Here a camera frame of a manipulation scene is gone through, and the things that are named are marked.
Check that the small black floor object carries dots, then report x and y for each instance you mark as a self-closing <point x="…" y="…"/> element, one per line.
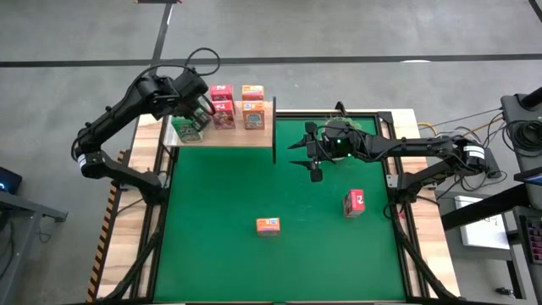
<point x="504" y="291"/>

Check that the green Apple Jacks cereal box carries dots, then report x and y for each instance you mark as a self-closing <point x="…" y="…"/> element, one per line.
<point x="186" y="130"/>

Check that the green table mat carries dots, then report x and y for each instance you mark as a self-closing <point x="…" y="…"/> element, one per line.
<point x="254" y="267"/>

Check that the dark laptop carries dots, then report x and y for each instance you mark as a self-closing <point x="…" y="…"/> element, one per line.
<point x="529" y="175"/>

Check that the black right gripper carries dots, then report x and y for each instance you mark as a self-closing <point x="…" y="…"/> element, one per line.
<point x="343" y="144"/>

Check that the red Froot Loops cereal box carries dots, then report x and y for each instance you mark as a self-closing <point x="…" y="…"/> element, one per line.
<point x="355" y="202"/>
<point x="222" y="92"/>
<point x="223" y="115"/>

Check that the wooden shelf with black frame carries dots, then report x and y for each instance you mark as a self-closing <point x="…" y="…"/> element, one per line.
<point x="237" y="137"/>

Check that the keyboard with coloured keys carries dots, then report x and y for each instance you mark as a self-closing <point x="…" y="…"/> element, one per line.
<point x="534" y="241"/>

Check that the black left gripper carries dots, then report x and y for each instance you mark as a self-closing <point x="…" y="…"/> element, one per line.
<point x="188" y="89"/>

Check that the black computer with blue lights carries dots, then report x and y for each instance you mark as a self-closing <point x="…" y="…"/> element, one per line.
<point x="10" y="178"/>

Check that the grey desk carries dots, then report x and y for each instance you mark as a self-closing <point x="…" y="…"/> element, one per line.
<point x="487" y="267"/>
<point x="25" y="207"/>

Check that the white board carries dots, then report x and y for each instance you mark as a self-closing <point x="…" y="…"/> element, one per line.
<point x="482" y="233"/>

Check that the black desk beam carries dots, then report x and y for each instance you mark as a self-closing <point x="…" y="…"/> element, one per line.
<point x="487" y="207"/>

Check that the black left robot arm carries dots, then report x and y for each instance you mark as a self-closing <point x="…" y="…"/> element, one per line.
<point x="110" y="114"/>

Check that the dark grey stand base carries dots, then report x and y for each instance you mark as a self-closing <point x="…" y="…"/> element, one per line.
<point x="514" y="106"/>

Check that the black aluminium table frame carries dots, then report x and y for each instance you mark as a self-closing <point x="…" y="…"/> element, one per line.
<point x="150" y="275"/>

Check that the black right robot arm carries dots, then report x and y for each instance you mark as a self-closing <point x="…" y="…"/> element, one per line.
<point x="423" y="146"/>

